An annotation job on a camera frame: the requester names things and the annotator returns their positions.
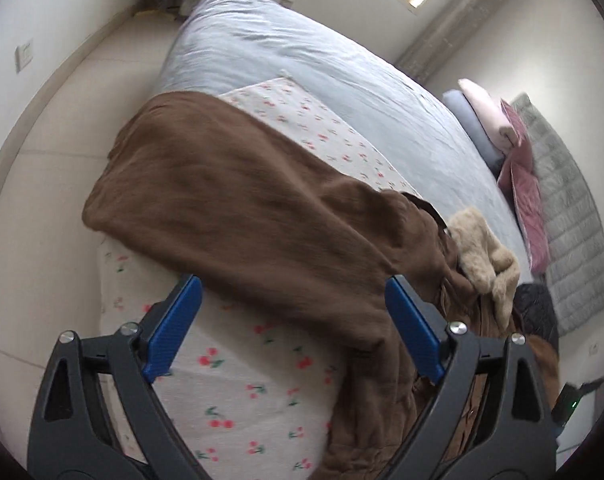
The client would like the white pillow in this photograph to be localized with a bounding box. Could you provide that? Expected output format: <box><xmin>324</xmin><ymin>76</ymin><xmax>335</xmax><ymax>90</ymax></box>
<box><xmin>456</xmin><ymin>78</ymin><xmax>518</xmax><ymax>155</ymax></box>

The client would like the grey padded headboard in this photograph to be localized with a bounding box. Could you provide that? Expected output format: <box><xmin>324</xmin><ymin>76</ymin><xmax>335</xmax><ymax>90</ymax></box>
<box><xmin>509</xmin><ymin>92</ymin><xmax>604</xmax><ymax>335</ymax></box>

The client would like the black quilted jacket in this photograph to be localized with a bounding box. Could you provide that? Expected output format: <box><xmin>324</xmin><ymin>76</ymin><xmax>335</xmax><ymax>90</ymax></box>
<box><xmin>512</xmin><ymin>282</ymin><xmax>561</xmax><ymax>353</ymax></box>

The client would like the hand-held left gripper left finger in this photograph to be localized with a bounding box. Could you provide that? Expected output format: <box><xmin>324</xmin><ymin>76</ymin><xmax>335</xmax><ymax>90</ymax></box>
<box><xmin>27</xmin><ymin>275</ymin><xmax>213</xmax><ymax>480</ymax></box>

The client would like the white wall socket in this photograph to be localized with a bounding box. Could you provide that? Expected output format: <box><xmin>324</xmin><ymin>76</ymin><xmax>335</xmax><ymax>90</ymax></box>
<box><xmin>14</xmin><ymin>39</ymin><xmax>34</xmax><ymax>73</ymax></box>

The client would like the pink velvet pillow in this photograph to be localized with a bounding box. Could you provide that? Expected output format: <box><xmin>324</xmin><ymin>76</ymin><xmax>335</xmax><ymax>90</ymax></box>
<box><xmin>512</xmin><ymin>172</ymin><xmax>551</xmax><ymax>275</ymax></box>
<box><xmin>496</xmin><ymin>99</ymin><xmax>534</xmax><ymax>188</ymax></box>

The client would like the brown jacket with fur collar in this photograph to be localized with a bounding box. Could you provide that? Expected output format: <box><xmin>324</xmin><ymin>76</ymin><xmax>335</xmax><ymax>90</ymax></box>
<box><xmin>82</xmin><ymin>91</ymin><xmax>562</xmax><ymax>480</ymax></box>

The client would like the white radiator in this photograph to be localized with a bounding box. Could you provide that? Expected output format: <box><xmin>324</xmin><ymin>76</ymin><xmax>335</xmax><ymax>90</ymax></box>
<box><xmin>396</xmin><ymin>0</ymin><xmax>530</xmax><ymax>83</ymax></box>

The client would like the cherry print bed cover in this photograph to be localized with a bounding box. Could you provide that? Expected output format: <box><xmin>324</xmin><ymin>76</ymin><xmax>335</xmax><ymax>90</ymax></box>
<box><xmin>97</xmin><ymin>76</ymin><xmax>425</xmax><ymax>480</ymax></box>

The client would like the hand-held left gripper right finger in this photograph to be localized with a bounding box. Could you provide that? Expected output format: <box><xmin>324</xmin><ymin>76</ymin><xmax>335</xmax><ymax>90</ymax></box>
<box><xmin>377</xmin><ymin>275</ymin><xmax>557</xmax><ymax>480</ymax></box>

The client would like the light blue pillow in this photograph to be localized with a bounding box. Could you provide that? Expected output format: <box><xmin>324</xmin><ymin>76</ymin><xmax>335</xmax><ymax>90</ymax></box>
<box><xmin>442</xmin><ymin>90</ymin><xmax>505</xmax><ymax>177</ymax></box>

